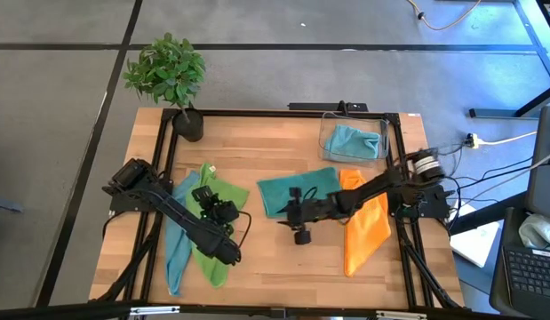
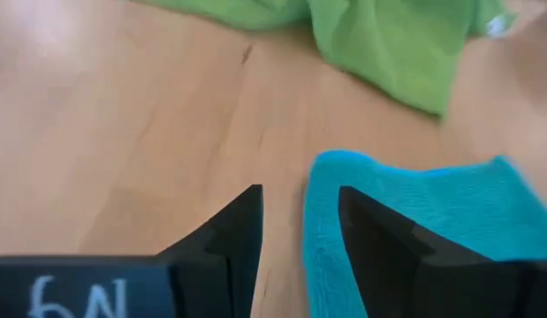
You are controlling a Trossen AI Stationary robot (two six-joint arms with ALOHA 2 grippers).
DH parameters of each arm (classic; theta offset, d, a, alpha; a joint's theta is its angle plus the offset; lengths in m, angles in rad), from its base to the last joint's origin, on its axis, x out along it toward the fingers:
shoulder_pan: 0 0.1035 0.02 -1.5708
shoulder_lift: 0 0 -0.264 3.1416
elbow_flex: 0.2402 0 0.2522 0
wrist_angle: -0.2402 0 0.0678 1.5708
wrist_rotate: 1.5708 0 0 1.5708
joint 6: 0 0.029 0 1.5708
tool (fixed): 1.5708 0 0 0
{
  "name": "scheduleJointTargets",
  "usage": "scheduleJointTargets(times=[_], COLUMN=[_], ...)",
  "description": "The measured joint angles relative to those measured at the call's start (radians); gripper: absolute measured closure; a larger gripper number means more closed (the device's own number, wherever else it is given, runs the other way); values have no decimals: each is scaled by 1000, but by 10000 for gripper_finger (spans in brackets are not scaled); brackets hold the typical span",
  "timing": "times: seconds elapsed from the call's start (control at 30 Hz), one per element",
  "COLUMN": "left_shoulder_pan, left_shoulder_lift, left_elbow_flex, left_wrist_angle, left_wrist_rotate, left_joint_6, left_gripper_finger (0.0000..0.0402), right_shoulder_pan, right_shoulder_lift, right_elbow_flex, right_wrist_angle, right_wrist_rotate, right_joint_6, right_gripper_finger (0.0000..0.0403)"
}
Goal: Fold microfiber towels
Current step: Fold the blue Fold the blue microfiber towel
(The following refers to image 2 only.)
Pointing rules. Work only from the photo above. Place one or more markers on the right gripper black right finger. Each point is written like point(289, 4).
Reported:
point(388, 274)

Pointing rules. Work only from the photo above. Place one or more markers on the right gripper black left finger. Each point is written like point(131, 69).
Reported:
point(220, 274)

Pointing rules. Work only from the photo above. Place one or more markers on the teal microfiber towel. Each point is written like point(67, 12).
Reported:
point(454, 199)

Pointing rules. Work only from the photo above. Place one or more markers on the green microfiber towel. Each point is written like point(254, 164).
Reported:
point(388, 53)

